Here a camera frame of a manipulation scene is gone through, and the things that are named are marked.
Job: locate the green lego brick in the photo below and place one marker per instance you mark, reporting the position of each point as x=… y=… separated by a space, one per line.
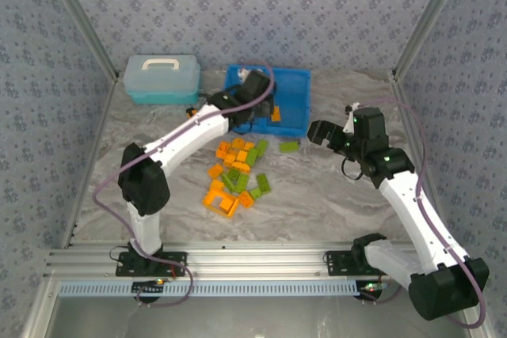
x=233 y=174
x=288 y=146
x=227 y=183
x=263 y=183
x=255 y=192
x=252 y=157
x=241 y=183
x=262 y=146

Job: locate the orange lego brick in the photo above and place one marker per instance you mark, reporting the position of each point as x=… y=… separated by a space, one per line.
x=248 y=145
x=241 y=155
x=276 y=114
x=222 y=150
x=230 y=158
x=240 y=166
x=246 y=199
x=237 y=143
x=216 y=170
x=217 y=184

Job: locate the orange lego window frame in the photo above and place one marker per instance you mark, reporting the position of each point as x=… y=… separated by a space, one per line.
x=227 y=209

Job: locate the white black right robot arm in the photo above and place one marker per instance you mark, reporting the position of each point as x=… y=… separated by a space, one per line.
x=416 y=211

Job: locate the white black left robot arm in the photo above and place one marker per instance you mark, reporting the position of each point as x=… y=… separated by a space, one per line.
x=198 y=128

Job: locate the blue divided plastic bin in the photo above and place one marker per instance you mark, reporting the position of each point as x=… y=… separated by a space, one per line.
x=293 y=92

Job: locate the small orange black lego piece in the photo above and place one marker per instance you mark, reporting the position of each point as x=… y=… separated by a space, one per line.
x=192 y=111

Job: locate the small black controller board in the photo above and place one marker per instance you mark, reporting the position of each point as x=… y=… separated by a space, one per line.
x=148 y=287
x=370 y=287

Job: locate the grey metal panel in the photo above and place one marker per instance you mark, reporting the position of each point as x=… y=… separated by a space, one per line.
x=257 y=318

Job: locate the aluminium side rail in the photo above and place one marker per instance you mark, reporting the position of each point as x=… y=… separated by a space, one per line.
x=93 y=156
x=402 y=96

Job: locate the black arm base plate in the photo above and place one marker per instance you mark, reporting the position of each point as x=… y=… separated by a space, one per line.
x=174 y=264
x=336 y=264

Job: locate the aluminium frame post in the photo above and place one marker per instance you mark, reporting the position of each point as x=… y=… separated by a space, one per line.
x=81 y=17
x=429 y=17

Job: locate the wide aluminium mounting rail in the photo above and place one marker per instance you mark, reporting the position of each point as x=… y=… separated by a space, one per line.
x=257 y=263

